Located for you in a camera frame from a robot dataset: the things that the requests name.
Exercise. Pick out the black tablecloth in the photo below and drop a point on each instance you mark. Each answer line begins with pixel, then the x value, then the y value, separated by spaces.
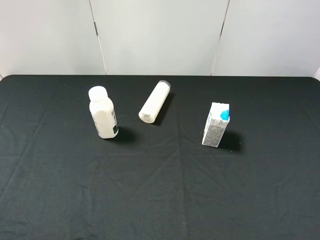
pixel 59 180

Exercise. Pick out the white blue milk carton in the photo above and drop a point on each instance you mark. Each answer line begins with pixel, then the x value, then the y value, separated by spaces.
pixel 216 124

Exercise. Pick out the white plastic bottle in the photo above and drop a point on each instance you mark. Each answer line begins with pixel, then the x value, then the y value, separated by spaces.
pixel 103 113

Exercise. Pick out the white cylindrical tube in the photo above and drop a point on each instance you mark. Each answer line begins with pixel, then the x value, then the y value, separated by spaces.
pixel 154 103

